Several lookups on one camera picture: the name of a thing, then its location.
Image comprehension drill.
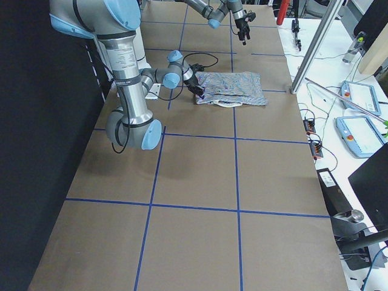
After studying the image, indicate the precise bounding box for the black tripod stick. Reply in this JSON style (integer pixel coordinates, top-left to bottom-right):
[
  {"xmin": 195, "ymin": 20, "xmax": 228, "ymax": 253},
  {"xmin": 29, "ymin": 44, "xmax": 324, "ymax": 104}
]
[{"xmin": 292, "ymin": 0, "xmax": 302, "ymax": 51}]

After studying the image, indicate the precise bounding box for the orange connector block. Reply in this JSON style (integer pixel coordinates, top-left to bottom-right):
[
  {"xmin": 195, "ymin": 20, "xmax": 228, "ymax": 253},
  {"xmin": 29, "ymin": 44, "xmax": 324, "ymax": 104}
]
[
  {"xmin": 309, "ymin": 141, "xmax": 323, "ymax": 160},
  {"xmin": 303, "ymin": 119, "xmax": 316, "ymax": 135}
]

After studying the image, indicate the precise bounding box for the reacher grabber stick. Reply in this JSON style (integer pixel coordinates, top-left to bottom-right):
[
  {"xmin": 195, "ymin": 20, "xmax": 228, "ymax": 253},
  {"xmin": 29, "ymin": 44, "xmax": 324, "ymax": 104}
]
[{"xmin": 305, "ymin": 78, "xmax": 388, "ymax": 129}]

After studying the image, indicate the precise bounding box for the near orange connector block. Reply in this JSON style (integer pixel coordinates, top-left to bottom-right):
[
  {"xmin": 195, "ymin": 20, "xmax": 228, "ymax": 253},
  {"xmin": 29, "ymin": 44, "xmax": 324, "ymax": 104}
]
[{"xmin": 309, "ymin": 141, "xmax": 323, "ymax": 160}]

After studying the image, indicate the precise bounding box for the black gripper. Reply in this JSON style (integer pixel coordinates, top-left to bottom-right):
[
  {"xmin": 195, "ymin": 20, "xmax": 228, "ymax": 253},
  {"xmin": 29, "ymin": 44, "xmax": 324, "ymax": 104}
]
[
  {"xmin": 184, "ymin": 75, "xmax": 204, "ymax": 100},
  {"xmin": 235, "ymin": 12, "xmax": 255, "ymax": 45}
]

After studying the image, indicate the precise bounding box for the striped polo shirt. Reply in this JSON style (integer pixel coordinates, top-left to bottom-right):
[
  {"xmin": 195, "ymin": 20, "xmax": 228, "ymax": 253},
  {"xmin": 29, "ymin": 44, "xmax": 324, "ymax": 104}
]
[{"xmin": 196, "ymin": 72, "xmax": 268, "ymax": 108}]

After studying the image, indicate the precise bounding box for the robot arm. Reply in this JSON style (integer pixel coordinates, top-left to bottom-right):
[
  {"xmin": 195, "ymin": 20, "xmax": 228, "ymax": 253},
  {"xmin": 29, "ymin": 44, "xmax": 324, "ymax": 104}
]
[
  {"xmin": 183, "ymin": 0, "xmax": 256, "ymax": 45},
  {"xmin": 50, "ymin": 1, "xmax": 203, "ymax": 150}
]

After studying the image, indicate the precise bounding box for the white mounting pedestal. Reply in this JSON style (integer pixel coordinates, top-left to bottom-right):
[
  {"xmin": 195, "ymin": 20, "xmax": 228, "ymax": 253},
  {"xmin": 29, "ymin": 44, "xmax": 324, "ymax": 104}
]
[{"xmin": 121, "ymin": 0, "xmax": 161, "ymax": 101}]

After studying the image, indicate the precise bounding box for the far orange connector block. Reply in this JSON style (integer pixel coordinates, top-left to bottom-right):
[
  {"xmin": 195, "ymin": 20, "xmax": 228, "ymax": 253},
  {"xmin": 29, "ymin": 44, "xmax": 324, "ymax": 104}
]
[{"xmin": 303, "ymin": 119, "xmax": 316, "ymax": 135}]

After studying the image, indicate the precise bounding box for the near teach pendant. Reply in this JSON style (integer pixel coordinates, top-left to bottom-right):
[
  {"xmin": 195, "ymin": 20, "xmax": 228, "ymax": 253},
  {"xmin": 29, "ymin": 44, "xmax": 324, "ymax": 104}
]
[{"xmin": 335, "ymin": 115, "xmax": 386, "ymax": 158}]

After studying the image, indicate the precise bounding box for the red cylinder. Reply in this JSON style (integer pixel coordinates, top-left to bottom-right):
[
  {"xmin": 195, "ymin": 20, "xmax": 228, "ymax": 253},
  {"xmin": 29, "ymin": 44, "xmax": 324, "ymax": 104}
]
[{"xmin": 276, "ymin": 0, "xmax": 290, "ymax": 25}]

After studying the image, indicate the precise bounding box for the black box with label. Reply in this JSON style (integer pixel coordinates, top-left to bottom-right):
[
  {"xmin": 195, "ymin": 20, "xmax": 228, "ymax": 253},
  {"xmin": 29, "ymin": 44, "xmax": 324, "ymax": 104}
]
[{"xmin": 316, "ymin": 168, "xmax": 353, "ymax": 216}]

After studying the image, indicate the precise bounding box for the far teach pendant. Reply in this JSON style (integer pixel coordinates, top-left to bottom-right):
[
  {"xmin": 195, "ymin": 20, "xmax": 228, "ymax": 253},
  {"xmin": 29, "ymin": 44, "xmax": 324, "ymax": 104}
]
[{"xmin": 340, "ymin": 81, "xmax": 381, "ymax": 116}]

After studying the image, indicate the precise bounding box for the clear water bottle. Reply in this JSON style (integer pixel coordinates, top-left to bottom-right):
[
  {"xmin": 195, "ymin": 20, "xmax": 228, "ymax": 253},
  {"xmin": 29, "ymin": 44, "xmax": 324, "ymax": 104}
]
[{"xmin": 342, "ymin": 31, "xmax": 367, "ymax": 63}]

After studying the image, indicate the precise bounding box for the teach pendant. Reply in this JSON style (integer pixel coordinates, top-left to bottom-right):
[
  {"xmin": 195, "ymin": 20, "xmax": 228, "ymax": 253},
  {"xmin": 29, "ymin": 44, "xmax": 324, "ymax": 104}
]
[
  {"xmin": 340, "ymin": 81, "xmax": 381, "ymax": 116},
  {"xmin": 335, "ymin": 115, "xmax": 386, "ymax": 158}
]

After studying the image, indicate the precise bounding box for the aluminium frame post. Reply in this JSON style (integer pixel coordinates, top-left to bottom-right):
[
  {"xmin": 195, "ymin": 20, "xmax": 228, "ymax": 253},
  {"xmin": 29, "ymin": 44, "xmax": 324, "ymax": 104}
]
[{"xmin": 290, "ymin": 0, "xmax": 347, "ymax": 94}]

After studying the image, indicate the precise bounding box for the black monitor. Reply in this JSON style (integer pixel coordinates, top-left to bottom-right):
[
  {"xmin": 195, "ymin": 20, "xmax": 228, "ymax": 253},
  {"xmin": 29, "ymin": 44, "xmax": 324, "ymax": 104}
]
[{"xmin": 348, "ymin": 144, "xmax": 388, "ymax": 230}]

